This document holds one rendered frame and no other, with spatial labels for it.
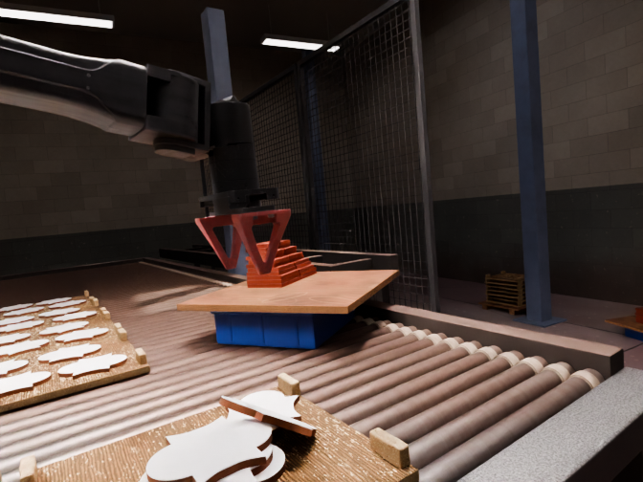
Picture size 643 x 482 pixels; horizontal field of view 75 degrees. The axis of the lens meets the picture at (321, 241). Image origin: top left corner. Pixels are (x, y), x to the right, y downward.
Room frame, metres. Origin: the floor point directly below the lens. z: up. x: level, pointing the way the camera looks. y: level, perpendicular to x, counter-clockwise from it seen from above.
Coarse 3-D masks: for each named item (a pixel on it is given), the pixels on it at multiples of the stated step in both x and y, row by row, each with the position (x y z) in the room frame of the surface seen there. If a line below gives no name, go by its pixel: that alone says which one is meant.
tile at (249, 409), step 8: (224, 400) 0.53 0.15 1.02; (232, 400) 0.54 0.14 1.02; (232, 408) 0.52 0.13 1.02; (240, 408) 0.52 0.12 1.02; (248, 408) 0.52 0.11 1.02; (256, 408) 0.54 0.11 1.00; (264, 408) 0.61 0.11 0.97; (256, 416) 0.51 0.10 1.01; (264, 416) 0.50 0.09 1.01; (272, 416) 0.51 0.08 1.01; (280, 416) 0.56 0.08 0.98; (272, 424) 0.51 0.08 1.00; (280, 424) 0.52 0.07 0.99; (288, 424) 0.52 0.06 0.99; (296, 424) 0.53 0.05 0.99; (304, 424) 0.58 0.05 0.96; (304, 432) 0.52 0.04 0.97; (312, 432) 0.56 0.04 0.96
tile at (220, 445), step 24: (192, 432) 0.51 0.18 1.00; (216, 432) 0.50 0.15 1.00; (240, 432) 0.50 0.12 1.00; (264, 432) 0.49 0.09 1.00; (168, 456) 0.46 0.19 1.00; (192, 456) 0.45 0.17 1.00; (216, 456) 0.45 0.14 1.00; (240, 456) 0.45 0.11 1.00; (264, 456) 0.44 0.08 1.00; (168, 480) 0.41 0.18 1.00; (192, 480) 0.42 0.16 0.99; (216, 480) 0.42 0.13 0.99
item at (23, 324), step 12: (96, 300) 1.77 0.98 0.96; (48, 312) 1.69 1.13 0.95; (60, 312) 1.66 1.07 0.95; (72, 312) 1.66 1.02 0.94; (84, 312) 1.62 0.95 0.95; (96, 312) 1.60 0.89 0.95; (0, 324) 1.52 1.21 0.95; (12, 324) 1.50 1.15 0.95; (24, 324) 1.48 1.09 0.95; (36, 324) 1.47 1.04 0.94; (48, 324) 1.50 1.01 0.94; (60, 324) 1.48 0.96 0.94; (0, 336) 1.38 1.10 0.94
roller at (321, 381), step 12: (432, 336) 1.02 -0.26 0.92; (444, 336) 1.03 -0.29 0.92; (396, 348) 0.97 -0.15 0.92; (408, 348) 0.96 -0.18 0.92; (420, 348) 0.98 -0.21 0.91; (372, 360) 0.91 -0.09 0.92; (384, 360) 0.92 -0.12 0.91; (336, 372) 0.85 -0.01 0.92; (348, 372) 0.86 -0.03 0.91; (360, 372) 0.87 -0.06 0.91; (300, 384) 0.81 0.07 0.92; (312, 384) 0.81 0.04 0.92; (324, 384) 0.82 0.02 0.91
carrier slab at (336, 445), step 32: (192, 416) 0.68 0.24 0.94; (224, 416) 0.67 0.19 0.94; (320, 416) 0.64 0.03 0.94; (128, 448) 0.60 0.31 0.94; (160, 448) 0.59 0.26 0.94; (288, 448) 0.56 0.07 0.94; (320, 448) 0.55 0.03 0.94; (352, 448) 0.54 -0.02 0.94; (64, 480) 0.53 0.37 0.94; (96, 480) 0.52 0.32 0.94; (128, 480) 0.52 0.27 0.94; (288, 480) 0.49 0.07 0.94; (320, 480) 0.48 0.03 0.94; (352, 480) 0.48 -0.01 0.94; (384, 480) 0.47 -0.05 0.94; (416, 480) 0.48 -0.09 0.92
